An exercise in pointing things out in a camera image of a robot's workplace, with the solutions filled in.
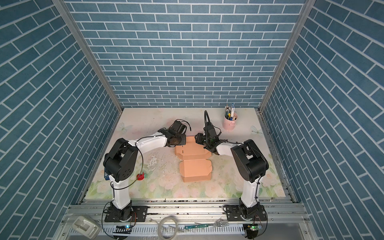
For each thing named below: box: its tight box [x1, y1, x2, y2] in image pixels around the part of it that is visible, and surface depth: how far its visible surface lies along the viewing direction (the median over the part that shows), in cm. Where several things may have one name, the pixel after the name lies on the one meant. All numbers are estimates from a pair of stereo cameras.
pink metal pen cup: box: [223, 112, 238, 131], surface depth 104 cm
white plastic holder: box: [71, 215, 101, 239], surface depth 69 cm
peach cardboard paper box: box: [174, 136, 213, 183], surface depth 91 cm
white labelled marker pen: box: [231, 102, 235, 120], surface depth 101 cm
